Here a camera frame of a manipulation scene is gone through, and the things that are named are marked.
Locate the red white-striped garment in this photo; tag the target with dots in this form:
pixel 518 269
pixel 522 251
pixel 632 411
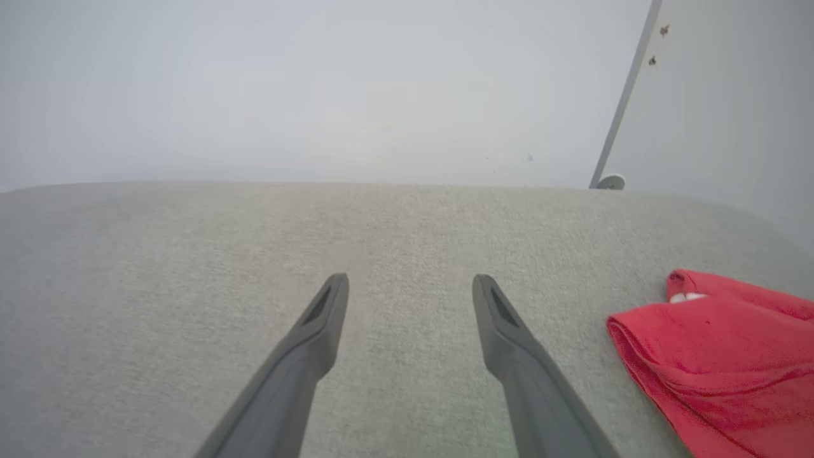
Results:
pixel 725 362

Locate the round grey door stopper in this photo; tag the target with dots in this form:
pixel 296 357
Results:
pixel 612 183

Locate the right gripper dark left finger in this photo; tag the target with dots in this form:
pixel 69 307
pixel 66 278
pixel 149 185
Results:
pixel 286 381

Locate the white door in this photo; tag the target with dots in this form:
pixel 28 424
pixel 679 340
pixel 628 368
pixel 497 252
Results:
pixel 731 95

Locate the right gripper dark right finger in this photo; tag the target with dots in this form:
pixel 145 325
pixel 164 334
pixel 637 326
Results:
pixel 534 394

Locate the grey metal pole with base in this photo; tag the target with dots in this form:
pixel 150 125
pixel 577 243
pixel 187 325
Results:
pixel 626 92

